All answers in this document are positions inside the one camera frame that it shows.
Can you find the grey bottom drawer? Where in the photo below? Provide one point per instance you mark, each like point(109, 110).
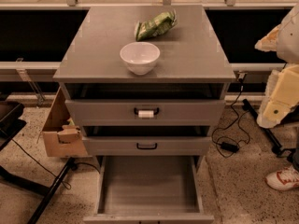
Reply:
point(148, 190)

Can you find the grey drawer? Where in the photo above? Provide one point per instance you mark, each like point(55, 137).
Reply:
point(148, 190)
point(147, 145)
point(125, 112)

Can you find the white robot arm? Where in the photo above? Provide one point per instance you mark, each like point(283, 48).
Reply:
point(282, 88)

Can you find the grey drawer cabinet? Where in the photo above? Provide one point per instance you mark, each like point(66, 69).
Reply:
point(191, 66)

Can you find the grey middle drawer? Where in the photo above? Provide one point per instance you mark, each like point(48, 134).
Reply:
point(147, 145)

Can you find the grey top drawer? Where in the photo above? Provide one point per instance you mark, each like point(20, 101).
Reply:
point(125, 112)

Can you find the white ceramic bowl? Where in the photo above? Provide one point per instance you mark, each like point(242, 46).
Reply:
point(140, 57)

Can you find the green snack bag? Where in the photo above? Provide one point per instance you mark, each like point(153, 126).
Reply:
point(157, 26)

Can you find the brown cardboard box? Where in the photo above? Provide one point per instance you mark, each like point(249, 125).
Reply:
point(61, 138)

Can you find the black stand leg right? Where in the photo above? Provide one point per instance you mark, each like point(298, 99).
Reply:
point(277, 148)

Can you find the black stand base left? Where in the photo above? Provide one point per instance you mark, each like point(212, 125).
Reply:
point(10, 125)

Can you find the white red sneaker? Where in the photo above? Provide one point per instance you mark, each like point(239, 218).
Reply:
point(285, 179)

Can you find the white tape on handle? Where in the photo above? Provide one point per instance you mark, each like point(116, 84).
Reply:
point(146, 114)

